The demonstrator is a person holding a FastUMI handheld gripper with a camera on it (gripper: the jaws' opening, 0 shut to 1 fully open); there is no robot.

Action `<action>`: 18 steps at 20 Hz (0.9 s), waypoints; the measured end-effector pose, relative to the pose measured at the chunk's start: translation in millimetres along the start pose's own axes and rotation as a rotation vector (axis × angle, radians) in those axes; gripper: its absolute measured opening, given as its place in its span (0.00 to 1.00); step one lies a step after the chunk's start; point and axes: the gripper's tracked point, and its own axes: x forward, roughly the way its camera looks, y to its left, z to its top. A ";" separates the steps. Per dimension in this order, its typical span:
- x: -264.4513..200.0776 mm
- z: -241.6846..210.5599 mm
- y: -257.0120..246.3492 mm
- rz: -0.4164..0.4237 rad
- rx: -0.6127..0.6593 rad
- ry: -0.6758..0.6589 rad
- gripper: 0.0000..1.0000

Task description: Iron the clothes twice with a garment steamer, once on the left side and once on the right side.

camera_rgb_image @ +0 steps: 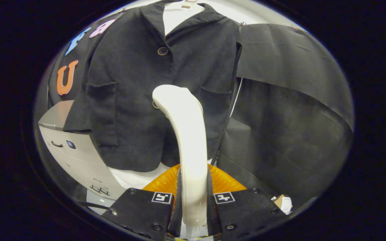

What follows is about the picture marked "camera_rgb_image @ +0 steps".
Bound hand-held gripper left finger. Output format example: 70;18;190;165
103;164;183;241

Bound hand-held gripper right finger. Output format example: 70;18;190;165
207;164;285;240

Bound white garment steamer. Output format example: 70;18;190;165
152;84;210;239

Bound black jacket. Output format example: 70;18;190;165
63;1;242;172

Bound small cardboard box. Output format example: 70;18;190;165
273;194;293;215

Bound grey drawer cabinet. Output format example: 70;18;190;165
38;100;126;201

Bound black backdrop cloth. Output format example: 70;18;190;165
34;18;354;209

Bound white mannequin torso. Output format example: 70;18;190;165
108;0;213;190

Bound thin white cable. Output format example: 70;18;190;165
229;78;243;118

